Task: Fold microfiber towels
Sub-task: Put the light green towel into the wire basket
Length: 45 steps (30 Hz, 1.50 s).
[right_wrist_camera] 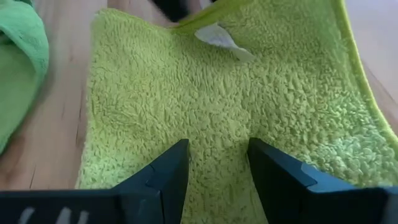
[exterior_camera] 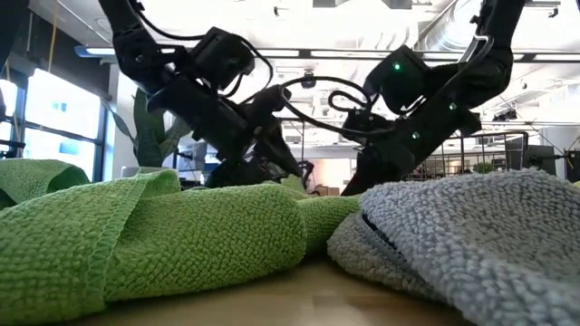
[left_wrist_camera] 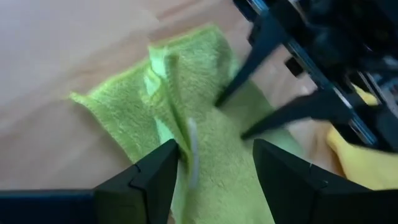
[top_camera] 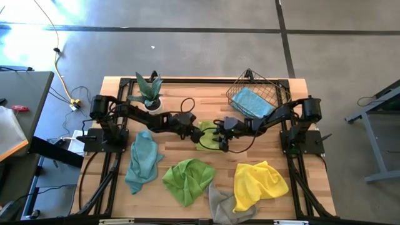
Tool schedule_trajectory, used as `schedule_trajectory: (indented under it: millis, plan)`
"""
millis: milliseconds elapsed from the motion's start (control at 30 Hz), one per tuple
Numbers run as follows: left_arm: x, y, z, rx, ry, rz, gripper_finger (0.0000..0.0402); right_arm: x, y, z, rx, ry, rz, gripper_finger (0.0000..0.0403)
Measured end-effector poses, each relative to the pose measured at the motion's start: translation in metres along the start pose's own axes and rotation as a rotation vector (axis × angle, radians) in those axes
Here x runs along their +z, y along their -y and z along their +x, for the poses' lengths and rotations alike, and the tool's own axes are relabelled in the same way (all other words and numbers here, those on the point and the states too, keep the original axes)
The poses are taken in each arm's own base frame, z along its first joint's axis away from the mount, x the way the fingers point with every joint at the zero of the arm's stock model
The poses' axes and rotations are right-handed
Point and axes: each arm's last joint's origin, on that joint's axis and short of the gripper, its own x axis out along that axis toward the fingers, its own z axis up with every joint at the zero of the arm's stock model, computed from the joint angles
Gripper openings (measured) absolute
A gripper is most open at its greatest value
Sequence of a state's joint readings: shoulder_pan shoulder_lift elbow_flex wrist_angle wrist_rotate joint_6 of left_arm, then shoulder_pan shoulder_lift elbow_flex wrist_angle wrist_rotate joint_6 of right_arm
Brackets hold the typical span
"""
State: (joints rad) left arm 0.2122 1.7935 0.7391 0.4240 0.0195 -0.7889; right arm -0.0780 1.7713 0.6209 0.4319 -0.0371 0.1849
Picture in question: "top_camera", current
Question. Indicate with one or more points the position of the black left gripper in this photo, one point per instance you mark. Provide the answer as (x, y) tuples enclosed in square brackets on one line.
[(184, 125)]

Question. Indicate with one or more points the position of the yellow microfiber towel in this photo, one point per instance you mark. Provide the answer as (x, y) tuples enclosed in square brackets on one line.
[(259, 184)]

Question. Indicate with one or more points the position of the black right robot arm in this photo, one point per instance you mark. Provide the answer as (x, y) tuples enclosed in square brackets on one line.
[(278, 115)]

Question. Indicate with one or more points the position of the yellow power plug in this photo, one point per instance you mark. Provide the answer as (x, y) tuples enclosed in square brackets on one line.
[(75, 102)]

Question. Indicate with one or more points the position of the translucent plastic bag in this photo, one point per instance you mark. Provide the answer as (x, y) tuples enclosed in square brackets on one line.
[(11, 134)]

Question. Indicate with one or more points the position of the black aluminium rig frame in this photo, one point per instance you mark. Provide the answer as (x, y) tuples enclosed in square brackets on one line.
[(203, 80)]

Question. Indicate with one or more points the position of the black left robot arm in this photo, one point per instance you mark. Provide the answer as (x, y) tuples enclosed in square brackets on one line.
[(143, 115)]

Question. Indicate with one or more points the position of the grey microfiber towel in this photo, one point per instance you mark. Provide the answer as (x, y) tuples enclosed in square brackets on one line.
[(225, 209)]

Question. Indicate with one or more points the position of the green microfiber towel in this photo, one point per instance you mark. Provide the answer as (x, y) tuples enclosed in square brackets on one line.
[(187, 181)]

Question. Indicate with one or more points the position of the white frame bracket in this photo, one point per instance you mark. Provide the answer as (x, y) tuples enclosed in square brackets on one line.
[(115, 221), (290, 222)]

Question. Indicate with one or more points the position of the grey desk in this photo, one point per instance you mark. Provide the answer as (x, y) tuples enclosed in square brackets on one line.
[(28, 90)]

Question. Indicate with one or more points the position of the grey metal table frame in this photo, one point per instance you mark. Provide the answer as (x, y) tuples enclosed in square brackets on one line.
[(374, 140)]

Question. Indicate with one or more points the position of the black angled bar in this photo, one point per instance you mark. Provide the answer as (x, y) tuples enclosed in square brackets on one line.
[(56, 153)]

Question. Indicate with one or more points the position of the light blue microfiber towel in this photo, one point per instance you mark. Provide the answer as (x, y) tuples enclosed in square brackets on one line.
[(253, 101)]

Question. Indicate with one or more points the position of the lime yellow-green microfiber towel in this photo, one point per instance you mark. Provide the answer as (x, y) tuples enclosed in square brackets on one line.
[(207, 137)]

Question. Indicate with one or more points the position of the teal microfiber towel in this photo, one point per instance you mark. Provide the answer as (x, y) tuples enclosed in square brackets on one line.
[(143, 162)]

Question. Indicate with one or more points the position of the potted succulent in white pot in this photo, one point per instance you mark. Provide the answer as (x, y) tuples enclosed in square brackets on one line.
[(149, 92)]

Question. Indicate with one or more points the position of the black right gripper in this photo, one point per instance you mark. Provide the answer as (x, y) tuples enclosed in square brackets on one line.
[(234, 126)]

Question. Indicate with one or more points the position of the white plastic box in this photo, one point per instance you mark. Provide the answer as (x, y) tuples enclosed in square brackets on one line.
[(76, 147)]

